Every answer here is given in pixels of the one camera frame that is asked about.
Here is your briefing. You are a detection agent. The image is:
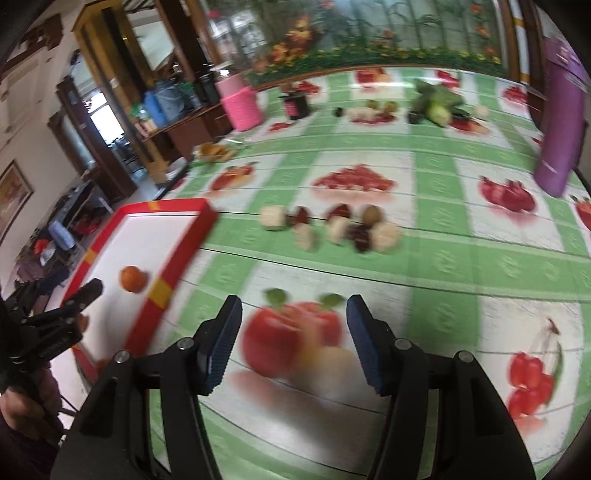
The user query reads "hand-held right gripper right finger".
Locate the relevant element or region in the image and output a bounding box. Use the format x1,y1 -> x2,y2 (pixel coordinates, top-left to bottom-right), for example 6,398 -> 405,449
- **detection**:
346,294 -> 536,480

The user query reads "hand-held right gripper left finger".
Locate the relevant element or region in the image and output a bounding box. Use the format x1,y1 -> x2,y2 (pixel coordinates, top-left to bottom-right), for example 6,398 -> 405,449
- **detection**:
50,295 -> 243,480

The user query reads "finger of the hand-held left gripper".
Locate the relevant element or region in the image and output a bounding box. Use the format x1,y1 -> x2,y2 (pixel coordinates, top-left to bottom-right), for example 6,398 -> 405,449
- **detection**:
60,278 -> 103,315
20,310 -> 85,367

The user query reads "red-rimmed white tray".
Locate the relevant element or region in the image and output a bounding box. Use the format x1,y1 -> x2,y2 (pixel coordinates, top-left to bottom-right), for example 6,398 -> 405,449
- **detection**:
60,198 -> 220,393

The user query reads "round beige lump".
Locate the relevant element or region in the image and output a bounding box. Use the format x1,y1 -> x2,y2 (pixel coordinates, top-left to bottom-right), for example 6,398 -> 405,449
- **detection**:
369,222 -> 402,254

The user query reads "person's left hand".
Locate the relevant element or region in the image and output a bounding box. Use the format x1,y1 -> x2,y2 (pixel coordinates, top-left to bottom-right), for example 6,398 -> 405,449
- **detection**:
0,362 -> 64,446

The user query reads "dark dining table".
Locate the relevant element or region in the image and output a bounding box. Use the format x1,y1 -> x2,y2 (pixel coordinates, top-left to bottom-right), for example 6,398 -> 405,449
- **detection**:
58,180 -> 114,232

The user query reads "green checkered printed tablecloth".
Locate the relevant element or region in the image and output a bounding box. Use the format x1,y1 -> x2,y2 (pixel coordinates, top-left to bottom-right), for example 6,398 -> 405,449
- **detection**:
150,67 -> 591,480

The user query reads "wooden cabinet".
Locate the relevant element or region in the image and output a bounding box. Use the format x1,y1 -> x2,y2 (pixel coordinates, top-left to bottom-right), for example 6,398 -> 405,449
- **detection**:
139,104 -> 232,167

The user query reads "blue thermos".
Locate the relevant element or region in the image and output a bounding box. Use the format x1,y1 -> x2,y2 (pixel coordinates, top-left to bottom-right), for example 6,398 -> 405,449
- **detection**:
143,90 -> 168,129

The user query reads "grey-blue thermos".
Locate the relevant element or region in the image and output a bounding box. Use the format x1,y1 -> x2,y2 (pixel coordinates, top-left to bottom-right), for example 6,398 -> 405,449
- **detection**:
159,80 -> 188,118

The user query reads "black kettle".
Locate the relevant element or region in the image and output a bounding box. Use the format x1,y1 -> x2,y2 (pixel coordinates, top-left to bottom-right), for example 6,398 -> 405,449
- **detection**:
196,74 -> 220,106

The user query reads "pink knitted-sleeve bottle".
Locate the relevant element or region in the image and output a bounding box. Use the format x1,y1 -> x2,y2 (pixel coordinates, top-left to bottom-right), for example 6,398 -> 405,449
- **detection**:
213,67 -> 264,132

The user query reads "dark jar with pink label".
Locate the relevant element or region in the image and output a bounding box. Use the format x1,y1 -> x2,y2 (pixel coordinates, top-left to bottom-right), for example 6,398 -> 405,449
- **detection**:
279,90 -> 312,121

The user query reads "purple bottle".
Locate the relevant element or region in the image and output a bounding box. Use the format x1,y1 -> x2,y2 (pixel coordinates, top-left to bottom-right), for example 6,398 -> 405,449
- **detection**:
534,37 -> 586,197

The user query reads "framed wall painting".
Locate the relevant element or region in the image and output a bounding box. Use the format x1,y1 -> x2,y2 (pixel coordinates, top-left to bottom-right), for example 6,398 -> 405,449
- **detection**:
0,161 -> 35,241

